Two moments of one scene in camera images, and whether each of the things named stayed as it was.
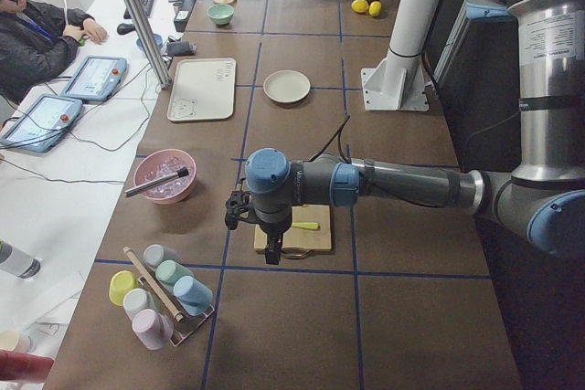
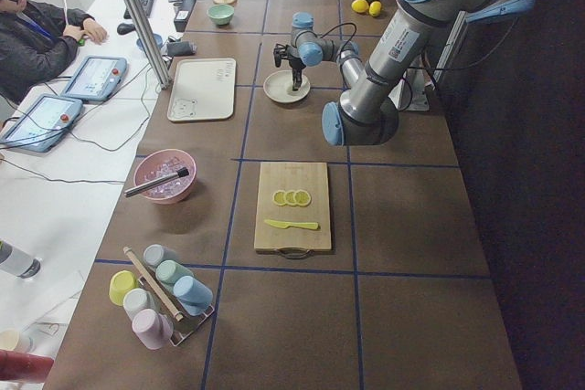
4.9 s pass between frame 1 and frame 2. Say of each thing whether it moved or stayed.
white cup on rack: stayed
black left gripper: moved
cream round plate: stayed
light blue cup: stayed
